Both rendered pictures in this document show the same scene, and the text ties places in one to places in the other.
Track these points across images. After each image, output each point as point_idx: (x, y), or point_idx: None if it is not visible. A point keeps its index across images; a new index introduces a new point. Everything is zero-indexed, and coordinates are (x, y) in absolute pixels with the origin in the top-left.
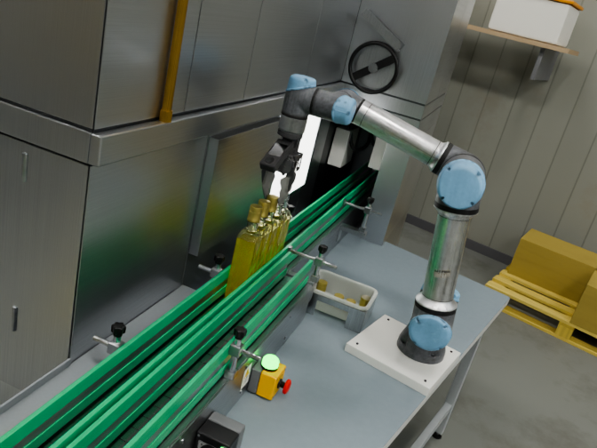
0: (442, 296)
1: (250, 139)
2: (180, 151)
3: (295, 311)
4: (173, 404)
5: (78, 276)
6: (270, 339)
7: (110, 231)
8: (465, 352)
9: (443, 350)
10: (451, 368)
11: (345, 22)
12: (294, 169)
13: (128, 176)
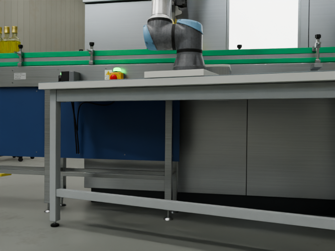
0: (151, 12)
1: None
2: (132, 5)
3: (164, 68)
4: (54, 52)
5: (84, 39)
6: (131, 67)
7: (97, 28)
8: (225, 78)
9: (182, 62)
10: (194, 79)
11: None
12: (172, 0)
13: (102, 10)
